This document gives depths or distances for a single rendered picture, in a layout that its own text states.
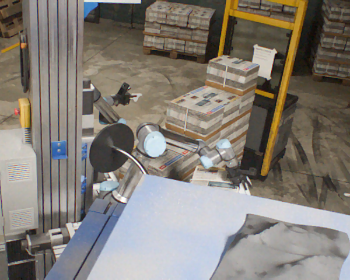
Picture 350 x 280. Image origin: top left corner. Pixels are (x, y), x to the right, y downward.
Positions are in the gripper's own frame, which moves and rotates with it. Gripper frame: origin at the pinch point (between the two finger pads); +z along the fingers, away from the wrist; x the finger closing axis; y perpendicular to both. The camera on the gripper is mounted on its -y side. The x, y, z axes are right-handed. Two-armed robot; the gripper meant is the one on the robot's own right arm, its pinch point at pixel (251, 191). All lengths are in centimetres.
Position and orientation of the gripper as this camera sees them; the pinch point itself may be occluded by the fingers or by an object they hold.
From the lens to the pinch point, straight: 266.3
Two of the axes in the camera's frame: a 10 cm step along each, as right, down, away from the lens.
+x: -2.2, 4.4, -8.7
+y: -8.6, 3.3, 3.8
